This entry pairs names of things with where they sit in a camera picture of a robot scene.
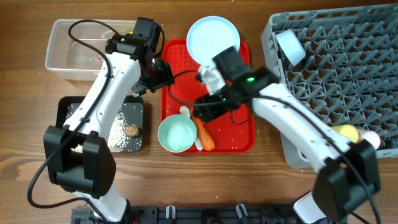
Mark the light blue plate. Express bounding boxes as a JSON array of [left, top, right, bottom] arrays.
[[186, 16, 241, 66]]

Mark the light blue bowl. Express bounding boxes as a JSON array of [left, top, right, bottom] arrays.
[[275, 30, 306, 66]]

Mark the white plastic spoon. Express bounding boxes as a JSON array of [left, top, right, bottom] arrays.
[[179, 106, 203, 151]]

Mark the brown shiitake mushroom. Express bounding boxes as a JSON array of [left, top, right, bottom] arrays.
[[124, 124, 142, 138]]

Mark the grey dishwasher rack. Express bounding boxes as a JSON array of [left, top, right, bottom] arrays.
[[261, 4, 397, 158]]

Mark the clear plastic storage bin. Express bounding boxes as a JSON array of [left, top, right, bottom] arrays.
[[44, 19, 151, 83]]

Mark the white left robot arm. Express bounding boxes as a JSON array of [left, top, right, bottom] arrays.
[[42, 33, 172, 223]]

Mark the white rice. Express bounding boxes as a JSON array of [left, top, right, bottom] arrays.
[[63, 103, 143, 153]]

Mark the mint green rice bowl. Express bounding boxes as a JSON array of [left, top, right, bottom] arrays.
[[157, 114, 197, 153]]

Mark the black waste tray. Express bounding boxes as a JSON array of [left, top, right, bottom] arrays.
[[56, 96, 144, 152]]

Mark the orange carrot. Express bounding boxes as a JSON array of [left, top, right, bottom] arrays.
[[190, 111, 215, 151]]

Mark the red serving tray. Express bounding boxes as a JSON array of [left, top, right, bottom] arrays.
[[163, 39, 255, 155]]

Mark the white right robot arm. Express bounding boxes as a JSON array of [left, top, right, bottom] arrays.
[[193, 66, 381, 223]]

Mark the pink plastic cup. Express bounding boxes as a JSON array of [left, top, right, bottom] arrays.
[[358, 129, 381, 150]]

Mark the yellow plastic cup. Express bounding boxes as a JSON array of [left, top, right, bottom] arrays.
[[331, 124, 359, 143]]

